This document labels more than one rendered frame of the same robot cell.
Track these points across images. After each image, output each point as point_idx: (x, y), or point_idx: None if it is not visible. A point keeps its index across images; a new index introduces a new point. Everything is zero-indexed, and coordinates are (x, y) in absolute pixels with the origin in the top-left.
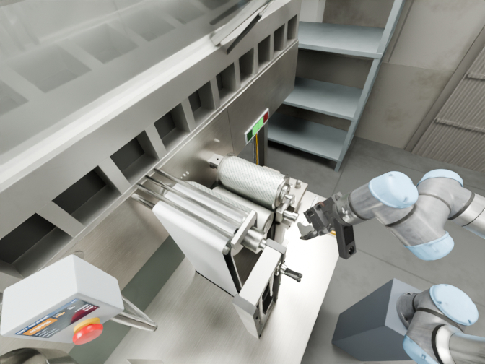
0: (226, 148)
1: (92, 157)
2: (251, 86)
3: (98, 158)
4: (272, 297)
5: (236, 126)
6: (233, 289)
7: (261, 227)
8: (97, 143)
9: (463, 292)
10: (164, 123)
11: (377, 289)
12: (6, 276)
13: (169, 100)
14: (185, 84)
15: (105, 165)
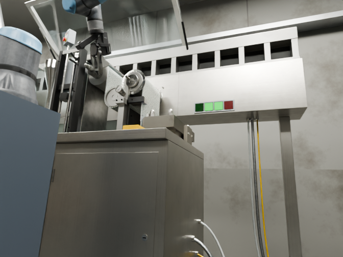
0: (171, 101)
1: (116, 62)
2: (207, 71)
3: (116, 64)
4: (67, 92)
5: (185, 91)
6: (78, 122)
7: (108, 89)
8: (119, 60)
9: (26, 31)
10: (150, 75)
11: (51, 173)
12: None
13: (146, 57)
14: (156, 55)
15: (117, 68)
